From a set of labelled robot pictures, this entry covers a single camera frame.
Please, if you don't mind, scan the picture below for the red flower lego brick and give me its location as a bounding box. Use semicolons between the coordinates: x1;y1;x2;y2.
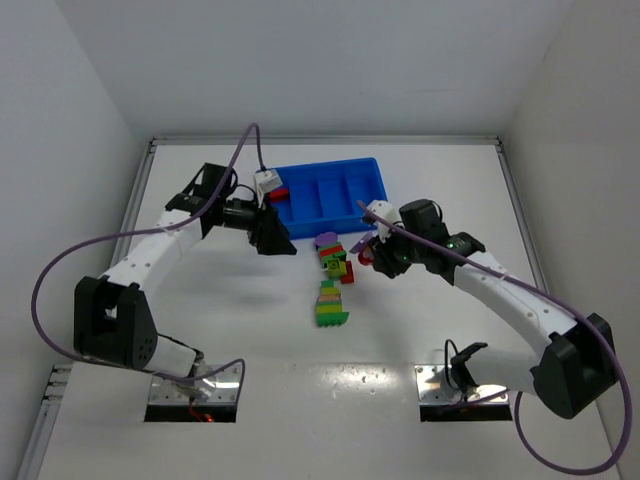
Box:
358;249;374;266

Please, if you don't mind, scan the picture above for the red curved lego brick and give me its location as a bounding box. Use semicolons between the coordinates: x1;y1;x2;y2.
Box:
269;188;290;203

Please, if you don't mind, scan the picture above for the lime green lego brick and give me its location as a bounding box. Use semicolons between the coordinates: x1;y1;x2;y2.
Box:
324;258;348;279

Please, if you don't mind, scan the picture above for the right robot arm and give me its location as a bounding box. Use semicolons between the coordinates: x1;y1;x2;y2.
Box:
367;199;618;419

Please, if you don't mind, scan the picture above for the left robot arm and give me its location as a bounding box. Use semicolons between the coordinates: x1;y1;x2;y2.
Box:
73;163;297;379

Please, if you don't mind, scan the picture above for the purple round lego brick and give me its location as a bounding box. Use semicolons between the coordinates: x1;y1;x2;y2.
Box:
314;232;338;249

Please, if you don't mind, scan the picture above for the green red striped lego stack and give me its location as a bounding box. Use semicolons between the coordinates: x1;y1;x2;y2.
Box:
317;242;346;261

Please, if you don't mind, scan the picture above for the blue divided plastic bin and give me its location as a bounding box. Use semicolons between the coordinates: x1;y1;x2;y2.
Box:
272;157;387;239

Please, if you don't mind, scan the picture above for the green yellow lego stack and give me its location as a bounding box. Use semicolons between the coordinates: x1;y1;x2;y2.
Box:
315;280;349;328

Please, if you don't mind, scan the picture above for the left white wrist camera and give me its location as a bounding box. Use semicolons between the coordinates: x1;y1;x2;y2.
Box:
253;169;283;199

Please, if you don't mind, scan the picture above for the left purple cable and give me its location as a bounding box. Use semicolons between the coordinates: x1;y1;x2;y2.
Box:
30;122;266;401

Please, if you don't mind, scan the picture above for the purple cable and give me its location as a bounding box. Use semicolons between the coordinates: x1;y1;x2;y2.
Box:
30;122;266;401
357;199;634;475

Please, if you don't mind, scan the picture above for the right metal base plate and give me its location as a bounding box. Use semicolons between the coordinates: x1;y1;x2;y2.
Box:
414;364;509;407

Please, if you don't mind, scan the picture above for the metal base plate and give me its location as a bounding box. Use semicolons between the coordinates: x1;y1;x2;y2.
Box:
147;363;244;407
414;364;509;407

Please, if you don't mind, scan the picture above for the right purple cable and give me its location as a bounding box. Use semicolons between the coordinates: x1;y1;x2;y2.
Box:
357;199;634;475

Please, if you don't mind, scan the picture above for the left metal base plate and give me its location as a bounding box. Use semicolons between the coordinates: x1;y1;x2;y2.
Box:
147;363;244;407

